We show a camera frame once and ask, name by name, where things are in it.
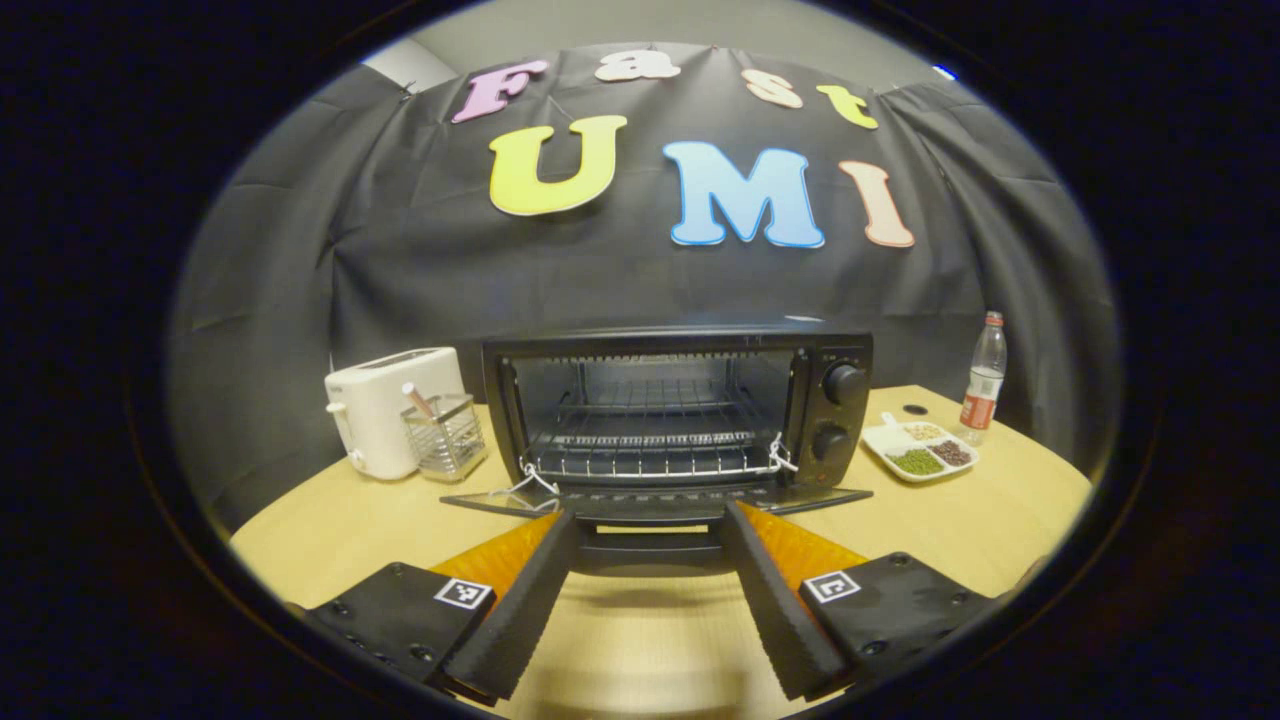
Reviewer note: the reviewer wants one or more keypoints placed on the clear red label bottle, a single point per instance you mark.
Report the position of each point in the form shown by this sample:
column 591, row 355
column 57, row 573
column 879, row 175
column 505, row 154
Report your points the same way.
column 983, row 400

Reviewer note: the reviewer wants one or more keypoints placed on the white divided plate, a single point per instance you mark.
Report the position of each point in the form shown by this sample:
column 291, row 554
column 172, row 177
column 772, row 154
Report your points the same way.
column 890, row 438

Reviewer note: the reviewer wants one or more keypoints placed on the green mung beans pile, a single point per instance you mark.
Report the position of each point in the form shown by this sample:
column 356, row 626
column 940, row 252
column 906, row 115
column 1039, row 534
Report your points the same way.
column 916, row 462

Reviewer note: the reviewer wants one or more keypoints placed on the black backdrop cloth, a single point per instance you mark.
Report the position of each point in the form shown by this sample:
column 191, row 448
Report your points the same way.
column 400, row 250

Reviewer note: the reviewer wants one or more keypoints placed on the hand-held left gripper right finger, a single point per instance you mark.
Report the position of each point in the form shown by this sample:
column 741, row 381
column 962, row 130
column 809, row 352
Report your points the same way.
column 780, row 620

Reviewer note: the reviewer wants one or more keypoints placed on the black electric oven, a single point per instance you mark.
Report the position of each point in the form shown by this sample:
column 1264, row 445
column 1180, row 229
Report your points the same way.
column 845, row 440

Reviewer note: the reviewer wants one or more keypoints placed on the white toaster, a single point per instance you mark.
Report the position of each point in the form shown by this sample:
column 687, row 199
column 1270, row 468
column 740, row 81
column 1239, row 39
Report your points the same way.
column 380, row 400

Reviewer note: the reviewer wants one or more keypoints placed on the thin wooden stick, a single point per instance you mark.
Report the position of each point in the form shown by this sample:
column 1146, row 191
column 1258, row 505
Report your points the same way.
column 415, row 397

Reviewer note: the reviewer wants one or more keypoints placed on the dark red beans pile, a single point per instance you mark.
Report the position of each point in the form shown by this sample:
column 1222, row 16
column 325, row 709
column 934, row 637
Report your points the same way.
column 951, row 453

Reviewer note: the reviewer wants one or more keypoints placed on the clear utensil holder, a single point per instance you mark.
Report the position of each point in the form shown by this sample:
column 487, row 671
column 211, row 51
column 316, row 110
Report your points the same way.
column 450, row 445

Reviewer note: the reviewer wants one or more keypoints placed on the yellow soybeans pile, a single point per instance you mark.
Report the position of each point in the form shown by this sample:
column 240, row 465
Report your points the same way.
column 924, row 432

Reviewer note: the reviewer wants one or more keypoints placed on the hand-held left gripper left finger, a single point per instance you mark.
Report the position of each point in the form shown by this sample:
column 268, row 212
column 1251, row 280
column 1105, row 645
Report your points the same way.
column 520, row 620

